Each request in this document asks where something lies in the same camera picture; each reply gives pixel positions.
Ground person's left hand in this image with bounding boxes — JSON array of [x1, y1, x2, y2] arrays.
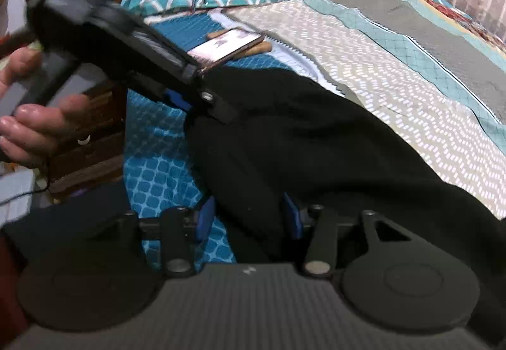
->
[[1, 47, 90, 168]]

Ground smartphone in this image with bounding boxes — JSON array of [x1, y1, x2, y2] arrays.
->
[[187, 28, 264, 70]]

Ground patterned teal grey bedsheet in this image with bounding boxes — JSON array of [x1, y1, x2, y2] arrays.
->
[[122, 0, 506, 268]]

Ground black pants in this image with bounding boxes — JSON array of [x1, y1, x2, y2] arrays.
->
[[183, 66, 506, 276]]

